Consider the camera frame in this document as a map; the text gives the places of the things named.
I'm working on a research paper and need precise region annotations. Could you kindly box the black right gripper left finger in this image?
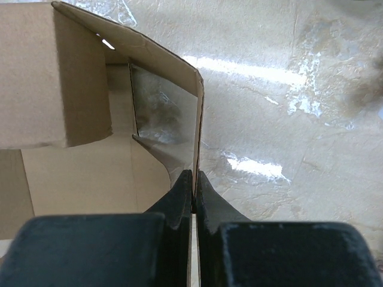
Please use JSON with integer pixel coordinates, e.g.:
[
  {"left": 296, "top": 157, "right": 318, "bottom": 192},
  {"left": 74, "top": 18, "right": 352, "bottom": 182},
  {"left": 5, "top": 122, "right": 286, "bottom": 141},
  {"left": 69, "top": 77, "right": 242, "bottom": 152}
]
[{"left": 1, "top": 170, "right": 193, "bottom": 286}]

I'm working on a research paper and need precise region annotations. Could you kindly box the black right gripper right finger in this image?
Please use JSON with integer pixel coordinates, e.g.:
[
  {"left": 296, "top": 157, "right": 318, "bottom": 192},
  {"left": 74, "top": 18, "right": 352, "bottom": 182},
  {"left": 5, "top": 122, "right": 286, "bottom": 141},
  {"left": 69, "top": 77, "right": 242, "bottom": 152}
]
[{"left": 195, "top": 172, "right": 382, "bottom": 286}]

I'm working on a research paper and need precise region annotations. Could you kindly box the brown cardboard box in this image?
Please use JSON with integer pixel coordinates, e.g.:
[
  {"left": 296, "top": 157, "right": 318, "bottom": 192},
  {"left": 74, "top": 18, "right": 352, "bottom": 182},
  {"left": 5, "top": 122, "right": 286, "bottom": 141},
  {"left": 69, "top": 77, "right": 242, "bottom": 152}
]
[{"left": 1, "top": 1, "right": 203, "bottom": 245}]

